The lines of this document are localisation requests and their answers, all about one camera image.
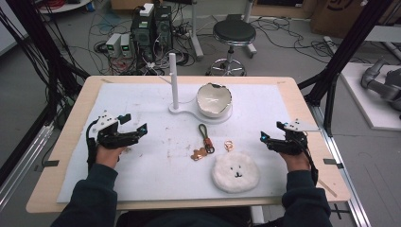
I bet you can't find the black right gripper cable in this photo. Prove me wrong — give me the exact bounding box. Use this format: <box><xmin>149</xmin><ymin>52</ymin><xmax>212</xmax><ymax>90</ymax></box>
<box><xmin>301</xmin><ymin>133</ymin><xmax>320</xmax><ymax>187</ymax></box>

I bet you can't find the small grey power supply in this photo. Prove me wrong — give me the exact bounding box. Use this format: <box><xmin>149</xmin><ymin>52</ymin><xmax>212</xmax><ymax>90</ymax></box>
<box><xmin>105</xmin><ymin>32</ymin><xmax>123</xmax><ymax>59</ymax></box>
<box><xmin>119</xmin><ymin>33</ymin><xmax>133</xmax><ymax>59</ymax></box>

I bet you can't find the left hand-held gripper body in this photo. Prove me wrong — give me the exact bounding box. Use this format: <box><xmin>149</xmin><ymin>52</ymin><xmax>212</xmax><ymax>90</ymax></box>
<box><xmin>85</xmin><ymin>110</ymin><xmax>140</xmax><ymax>150</ymax></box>

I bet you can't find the white eggshell shaped bowl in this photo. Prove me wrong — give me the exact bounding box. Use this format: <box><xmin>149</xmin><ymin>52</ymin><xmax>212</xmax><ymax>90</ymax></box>
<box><xmin>196</xmin><ymin>81</ymin><xmax>234</xmax><ymax>119</ymax></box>

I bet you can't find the black round stool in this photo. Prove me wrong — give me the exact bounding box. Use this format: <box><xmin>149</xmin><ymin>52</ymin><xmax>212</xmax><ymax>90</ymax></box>
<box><xmin>205</xmin><ymin>18</ymin><xmax>257</xmax><ymax>77</ymax></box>

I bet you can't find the brown bear charm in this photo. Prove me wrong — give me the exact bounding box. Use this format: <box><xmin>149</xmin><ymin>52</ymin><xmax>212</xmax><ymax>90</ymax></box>
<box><xmin>189</xmin><ymin>147</ymin><xmax>209</xmax><ymax>162</ymax></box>

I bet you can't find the black computer tower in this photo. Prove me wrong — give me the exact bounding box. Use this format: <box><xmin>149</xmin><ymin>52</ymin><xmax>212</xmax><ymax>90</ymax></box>
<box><xmin>153</xmin><ymin>5</ymin><xmax>174</xmax><ymax>49</ymax></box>
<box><xmin>130</xmin><ymin>9</ymin><xmax>156</xmax><ymax>63</ymax></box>

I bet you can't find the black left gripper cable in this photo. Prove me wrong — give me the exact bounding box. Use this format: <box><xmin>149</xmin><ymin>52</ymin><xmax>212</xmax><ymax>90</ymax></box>
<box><xmin>85</xmin><ymin>118</ymin><xmax>99</xmax><ymax>173</ymax></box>

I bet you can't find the white power strip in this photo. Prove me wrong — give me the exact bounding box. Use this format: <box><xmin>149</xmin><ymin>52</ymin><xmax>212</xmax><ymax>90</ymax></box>
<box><xmin>323</xmin><ymin>35</ymin><xmax>340</xmax><ymax>54</ymax></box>

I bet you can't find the brown cardboard box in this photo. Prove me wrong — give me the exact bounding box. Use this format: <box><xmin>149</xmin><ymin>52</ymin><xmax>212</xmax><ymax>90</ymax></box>
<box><xmin>309</xmin><ymin>0</ymin><xmax>401</xmax><ymax>40</ymax></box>

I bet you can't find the black metal frame post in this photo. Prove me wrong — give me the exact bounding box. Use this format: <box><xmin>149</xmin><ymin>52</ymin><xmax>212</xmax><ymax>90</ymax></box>
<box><xmin>0</xmin><ymin>0</ymin><xmax>91</xmax><ymax>133</ymax></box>
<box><xmin>297</xmin><ymin>0</ymin><xmax>387</xmax><ymax>137</ymax></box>

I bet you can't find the white table mat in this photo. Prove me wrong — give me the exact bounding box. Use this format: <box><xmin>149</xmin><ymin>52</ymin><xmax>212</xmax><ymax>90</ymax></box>
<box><xmin>56</xmin><ymin>82</ymin><xmax>296</xmax><ymax>203</ymax></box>

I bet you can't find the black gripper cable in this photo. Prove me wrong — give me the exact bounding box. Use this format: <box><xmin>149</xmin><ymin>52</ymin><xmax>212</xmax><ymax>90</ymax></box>
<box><xmin>85</xmin><ymin>118</ymin><xmax>99</xmax><ymax>173</ymax></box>
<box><xmin>301</xmin><ymin>133</ymin><xmax>320</xmax><ymax>187</ymax></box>

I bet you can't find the aluminium rail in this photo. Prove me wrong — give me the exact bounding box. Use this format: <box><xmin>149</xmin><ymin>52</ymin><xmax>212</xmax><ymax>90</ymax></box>
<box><xmin>309</xmin><ymin>103</ymin><xmax>374</xmax><ymax>227</ymax></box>
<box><xmin>0</xmin><ymin>122</ymin><xmax>55</xmax><ymax>211</ymax></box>

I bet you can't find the person's right hand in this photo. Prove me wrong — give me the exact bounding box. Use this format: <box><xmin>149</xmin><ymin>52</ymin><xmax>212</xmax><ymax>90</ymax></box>
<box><xmin>278</xmin><ymin>150</ymin><xmax>312</xmax><ymax>173</ymax></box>

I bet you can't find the white floor platform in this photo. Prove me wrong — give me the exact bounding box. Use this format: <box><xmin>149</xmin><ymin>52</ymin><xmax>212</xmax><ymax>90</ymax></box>
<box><xmin>340</xmin><ymin>61</ymin><xmax>401</xmax><ymax>131</ymax></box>

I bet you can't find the tangle of floor cables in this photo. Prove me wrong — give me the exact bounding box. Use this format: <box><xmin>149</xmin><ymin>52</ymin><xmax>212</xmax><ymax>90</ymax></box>
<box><xmin>67</xmin><ymin>3</ymin><xmax>197</xmax><ymax>76</ymax></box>

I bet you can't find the white stand with pole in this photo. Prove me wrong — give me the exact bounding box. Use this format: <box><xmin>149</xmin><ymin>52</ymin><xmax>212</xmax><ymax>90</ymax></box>
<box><xmin>167</xmin><ymin>52</ymin><xmax>234</xmax><ymax>125</ymax></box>

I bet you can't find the dark loop keychain orange strap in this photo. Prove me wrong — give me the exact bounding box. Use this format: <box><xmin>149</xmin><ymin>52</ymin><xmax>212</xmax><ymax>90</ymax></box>
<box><xmin>198</xmin><ymin>123</ymin><xmax>217</xmax><ymax>155</ymax></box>

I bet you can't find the person's left hand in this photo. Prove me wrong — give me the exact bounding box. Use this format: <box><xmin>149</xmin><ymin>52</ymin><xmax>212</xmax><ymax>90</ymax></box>
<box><xmin>95</xmin><ymin>144</ymin><xmax>128</xmax><ymax>170</ymax></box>

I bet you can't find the white box on tower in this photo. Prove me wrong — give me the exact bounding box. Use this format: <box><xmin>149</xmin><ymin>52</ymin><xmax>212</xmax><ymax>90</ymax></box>
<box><xmin>138</xmin><ymin>2</ymin><xmax>155</xmax><ymax>18</ymax></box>

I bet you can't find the white desk leg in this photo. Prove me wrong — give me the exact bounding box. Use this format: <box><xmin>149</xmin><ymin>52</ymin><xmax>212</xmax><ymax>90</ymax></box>
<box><xmin>188</xmin><ymin>0</ymin><xmax>205</xmax><ymax>61</ymax></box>
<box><xmin>243</xmin><ymin>0</ymin><xmax>258</xmax><ymax>59</ymax></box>

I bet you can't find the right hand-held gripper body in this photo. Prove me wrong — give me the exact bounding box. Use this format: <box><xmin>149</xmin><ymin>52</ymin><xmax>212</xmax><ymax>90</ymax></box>
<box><xmin>268</xmin><ymin>118</ymin><xmax>321</xmax><ymax>156</ymax></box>

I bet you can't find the white fluffy bear pouch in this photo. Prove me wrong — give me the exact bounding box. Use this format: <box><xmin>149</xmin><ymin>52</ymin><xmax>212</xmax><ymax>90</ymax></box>
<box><xmin>211</xmin><ymin>150</ymin><xmax>261</xmax><ymax>195</ymax></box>

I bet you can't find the person's dark clothed torso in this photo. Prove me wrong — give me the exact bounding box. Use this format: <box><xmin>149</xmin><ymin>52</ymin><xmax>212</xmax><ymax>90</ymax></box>
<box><xmin>115</xmin><ymin>206</ymin><xmax>285</xmax><ymax>227</ymax></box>

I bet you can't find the light wooden table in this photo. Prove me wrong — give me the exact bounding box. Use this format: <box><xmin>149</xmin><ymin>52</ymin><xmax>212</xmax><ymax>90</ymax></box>
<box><xmin>26</xmin><ymin>75</ymin><xmax>352</xmax><ymax>215</ymax></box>

